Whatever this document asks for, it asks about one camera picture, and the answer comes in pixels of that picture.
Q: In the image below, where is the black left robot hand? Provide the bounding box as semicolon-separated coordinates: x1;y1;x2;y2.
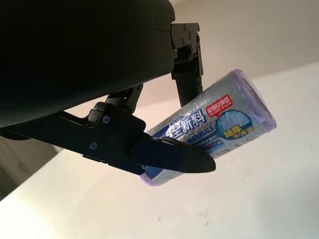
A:
0;0;216;176

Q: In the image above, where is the purple trash bag roll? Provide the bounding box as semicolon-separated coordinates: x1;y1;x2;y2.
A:
138;69;278;187

